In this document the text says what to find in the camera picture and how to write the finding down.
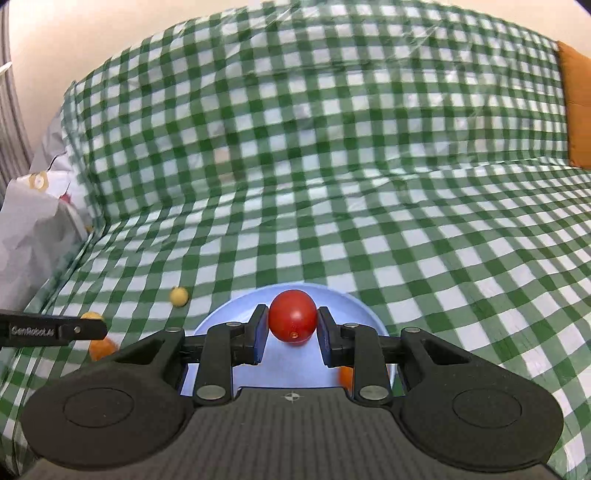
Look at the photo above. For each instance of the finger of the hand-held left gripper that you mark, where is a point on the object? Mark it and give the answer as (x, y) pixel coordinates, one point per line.
(69, 330)

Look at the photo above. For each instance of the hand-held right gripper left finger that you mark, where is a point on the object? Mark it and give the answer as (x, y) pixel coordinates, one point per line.
(261, 334)

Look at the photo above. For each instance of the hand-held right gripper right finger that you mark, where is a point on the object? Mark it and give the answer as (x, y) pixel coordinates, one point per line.
(325, 337)

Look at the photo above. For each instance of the yellow cherry tomato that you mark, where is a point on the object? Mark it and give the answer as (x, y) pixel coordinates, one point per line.
(91, 316)
(178, 297)

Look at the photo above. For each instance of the blue plate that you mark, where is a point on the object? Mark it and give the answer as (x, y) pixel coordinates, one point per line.
(281, 364)

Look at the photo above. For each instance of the grey striped curtain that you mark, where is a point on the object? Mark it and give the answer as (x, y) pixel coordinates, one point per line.
(11, 115)

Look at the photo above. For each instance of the green white checked cloth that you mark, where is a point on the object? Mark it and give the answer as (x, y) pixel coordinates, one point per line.
(346, 184)

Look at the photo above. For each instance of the orange cushion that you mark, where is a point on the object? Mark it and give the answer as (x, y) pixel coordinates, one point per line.
(577, 101)

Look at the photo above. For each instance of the orange cherry tomato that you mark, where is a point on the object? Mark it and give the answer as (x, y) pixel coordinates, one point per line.
(346, 374)
(100, 350)

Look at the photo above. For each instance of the white printed bedding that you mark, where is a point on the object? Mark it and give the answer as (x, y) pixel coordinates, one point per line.
(62, 152)

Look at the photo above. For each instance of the red cherry tomato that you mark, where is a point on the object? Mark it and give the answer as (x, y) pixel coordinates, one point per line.
(293, 316)

